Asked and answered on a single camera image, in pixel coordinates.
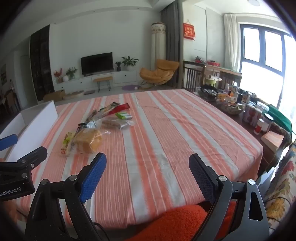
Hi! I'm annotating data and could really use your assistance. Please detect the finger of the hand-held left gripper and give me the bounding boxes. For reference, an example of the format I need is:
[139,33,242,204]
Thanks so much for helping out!
[0,146,48,179]
[0,134,18,151]

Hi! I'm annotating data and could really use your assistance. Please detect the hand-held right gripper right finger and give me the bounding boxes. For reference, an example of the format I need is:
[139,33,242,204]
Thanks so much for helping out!
[188,153,270,241]

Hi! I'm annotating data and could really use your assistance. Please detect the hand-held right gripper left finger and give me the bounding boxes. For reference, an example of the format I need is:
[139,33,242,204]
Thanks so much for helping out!
[25,152,109,241]

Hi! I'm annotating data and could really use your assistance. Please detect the white storage box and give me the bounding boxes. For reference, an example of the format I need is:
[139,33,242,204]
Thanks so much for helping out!
[0,101,58,163]

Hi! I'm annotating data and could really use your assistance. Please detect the long yellow-green snack packet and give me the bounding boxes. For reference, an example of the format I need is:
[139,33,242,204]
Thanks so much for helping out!
[60,125,81,157]

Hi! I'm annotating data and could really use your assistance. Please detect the clear bag of bread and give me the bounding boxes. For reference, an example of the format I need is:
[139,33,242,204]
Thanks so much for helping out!
[73,128,103,154]

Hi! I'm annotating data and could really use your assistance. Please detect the clear bag of brown biscuits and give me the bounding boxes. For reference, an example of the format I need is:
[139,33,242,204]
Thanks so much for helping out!
[100,118,136,131]

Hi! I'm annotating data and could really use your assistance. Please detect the green snack packet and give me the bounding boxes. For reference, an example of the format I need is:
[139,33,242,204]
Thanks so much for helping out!
[115,112,133,120]

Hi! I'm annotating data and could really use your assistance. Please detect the green sausage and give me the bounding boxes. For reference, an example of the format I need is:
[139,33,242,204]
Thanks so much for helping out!
[98,102,121,114]

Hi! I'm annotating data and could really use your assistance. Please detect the long red snack packet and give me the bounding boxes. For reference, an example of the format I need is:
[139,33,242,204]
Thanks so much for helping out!
[108,103,130,115]

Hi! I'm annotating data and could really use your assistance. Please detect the wicker basket of snacks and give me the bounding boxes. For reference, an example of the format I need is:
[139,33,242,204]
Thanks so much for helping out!
[215,96,245,115]

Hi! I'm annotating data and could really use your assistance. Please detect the orange fluffy cushion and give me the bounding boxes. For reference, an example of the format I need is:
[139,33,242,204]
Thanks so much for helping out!
[129,200,236,241]

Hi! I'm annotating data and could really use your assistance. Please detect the orange striped tablecloth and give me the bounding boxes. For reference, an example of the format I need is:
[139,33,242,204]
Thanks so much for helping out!
[0,89,264,241]

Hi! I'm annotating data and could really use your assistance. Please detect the cardboard box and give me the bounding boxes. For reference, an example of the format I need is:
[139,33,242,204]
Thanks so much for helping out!
[43,90,65,102]

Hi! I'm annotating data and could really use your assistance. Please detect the dark wooden side table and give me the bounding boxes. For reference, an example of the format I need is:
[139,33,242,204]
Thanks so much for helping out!
[192,91,289,172]

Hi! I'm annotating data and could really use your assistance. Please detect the floral sofa cover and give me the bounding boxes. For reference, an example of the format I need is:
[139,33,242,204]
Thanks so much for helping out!
[261,144,296,232]

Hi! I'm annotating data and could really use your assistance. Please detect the brown book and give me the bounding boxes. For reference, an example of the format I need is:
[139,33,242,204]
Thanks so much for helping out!
[261,131,285,152]

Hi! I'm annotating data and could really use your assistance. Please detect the dark bookshelf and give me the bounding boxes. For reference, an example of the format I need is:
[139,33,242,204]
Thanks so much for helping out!
[30,24,55,102]

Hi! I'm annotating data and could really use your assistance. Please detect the red flowers in vase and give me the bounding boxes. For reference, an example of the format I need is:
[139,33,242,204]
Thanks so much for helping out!
[54,68,64,83]

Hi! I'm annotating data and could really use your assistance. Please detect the dark basket of packets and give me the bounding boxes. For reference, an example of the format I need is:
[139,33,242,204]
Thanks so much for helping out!
[198,85,219,101]

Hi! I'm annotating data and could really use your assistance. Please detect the leafy plant in white vase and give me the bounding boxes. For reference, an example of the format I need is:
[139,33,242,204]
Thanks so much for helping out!
[63,67,78,82]

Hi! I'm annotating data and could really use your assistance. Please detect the wooden stool with metal legs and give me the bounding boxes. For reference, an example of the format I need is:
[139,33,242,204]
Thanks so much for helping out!
[93,76,114,92]

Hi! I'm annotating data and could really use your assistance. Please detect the lime green plastic container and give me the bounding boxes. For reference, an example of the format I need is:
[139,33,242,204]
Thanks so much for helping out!
[205,75,222,87]

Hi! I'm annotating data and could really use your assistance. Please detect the green cloth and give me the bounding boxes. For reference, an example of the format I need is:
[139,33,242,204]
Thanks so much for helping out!
[266,104,293,133]

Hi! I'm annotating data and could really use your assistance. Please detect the wooden slatted chair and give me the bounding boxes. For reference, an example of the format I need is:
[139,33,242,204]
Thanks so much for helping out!
[218,71,242,90]
[183,61,207,92]

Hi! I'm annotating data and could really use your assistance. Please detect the white television cabinet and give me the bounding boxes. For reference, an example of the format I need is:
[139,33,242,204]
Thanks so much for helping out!
[54,71,139,92]

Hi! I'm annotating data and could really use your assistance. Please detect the black television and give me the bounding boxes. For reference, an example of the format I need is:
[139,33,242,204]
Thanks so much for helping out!
[80,52,114,76]

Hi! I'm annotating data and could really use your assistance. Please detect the yellow lounge chair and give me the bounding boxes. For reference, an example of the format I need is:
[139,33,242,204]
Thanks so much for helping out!
[139,59,179,88]

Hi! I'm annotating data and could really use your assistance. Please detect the large potted green plant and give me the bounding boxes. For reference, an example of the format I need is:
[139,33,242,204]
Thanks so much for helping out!
[121,56,139,71]

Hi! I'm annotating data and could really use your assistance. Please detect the white curtain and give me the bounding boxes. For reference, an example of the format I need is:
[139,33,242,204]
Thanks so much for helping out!
[223,13,241,70]

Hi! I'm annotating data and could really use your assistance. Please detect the covered standing air conditioner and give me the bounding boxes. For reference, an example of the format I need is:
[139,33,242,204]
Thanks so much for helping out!
[151,22,167,70]

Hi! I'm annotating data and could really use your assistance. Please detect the grey curtain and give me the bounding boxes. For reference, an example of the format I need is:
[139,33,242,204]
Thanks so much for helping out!
[160,2,181,62]

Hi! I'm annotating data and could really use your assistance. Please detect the dark framed window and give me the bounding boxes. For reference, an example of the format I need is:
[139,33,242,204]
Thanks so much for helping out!
[239,23,296,116]

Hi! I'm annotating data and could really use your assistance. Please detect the red wall calendar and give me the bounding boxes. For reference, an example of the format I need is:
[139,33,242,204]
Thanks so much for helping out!
[183,22,196,40]

